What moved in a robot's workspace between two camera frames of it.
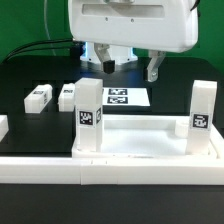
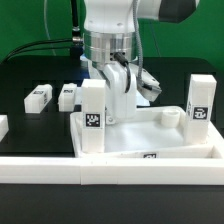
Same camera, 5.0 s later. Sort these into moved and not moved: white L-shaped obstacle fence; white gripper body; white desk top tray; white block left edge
Moved: white desk top tray; white gripper body
Not moved: white block left edge; white L-shaped obstacle fence
